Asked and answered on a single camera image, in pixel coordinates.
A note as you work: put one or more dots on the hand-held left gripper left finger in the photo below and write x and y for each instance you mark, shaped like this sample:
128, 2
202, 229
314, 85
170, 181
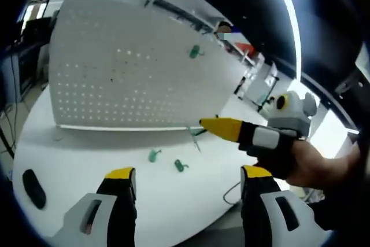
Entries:
121, 215

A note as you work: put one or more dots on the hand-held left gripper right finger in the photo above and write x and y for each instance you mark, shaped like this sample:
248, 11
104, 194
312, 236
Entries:
257, 215

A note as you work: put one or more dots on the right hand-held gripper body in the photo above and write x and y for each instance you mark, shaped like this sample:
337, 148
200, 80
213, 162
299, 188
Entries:
292, 108

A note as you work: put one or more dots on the white pegboard mounting plate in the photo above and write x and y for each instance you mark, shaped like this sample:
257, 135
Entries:
115, 85

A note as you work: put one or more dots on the person's right hand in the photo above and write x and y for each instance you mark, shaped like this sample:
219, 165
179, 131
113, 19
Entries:
309, 166

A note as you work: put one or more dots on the shelf with red items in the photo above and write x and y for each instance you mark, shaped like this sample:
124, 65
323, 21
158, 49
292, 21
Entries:
245, 48

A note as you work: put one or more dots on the ceiling light strip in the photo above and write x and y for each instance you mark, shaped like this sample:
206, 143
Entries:
292, 27

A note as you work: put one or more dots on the person's dark shirt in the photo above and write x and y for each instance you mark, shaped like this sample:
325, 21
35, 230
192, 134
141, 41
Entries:
347, 209

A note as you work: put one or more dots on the black oblong object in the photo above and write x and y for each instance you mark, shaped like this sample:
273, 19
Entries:
34, 189

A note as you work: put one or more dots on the grey metal shelf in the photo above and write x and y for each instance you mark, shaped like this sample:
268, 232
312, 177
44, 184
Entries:
179, 12

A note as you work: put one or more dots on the grey cabinet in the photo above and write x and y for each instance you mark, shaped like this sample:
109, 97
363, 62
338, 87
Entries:
29, 64

